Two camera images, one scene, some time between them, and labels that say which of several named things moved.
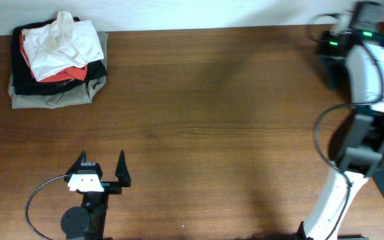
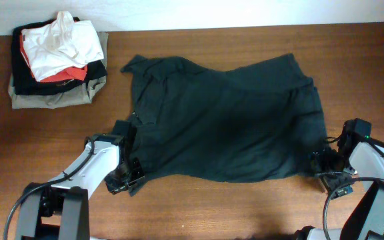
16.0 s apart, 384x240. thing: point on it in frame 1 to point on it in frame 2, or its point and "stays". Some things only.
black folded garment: (25, 81) stays
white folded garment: (63, 47) stays
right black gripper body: (327, 69) to (331, 177)
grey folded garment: (82, 95) stays
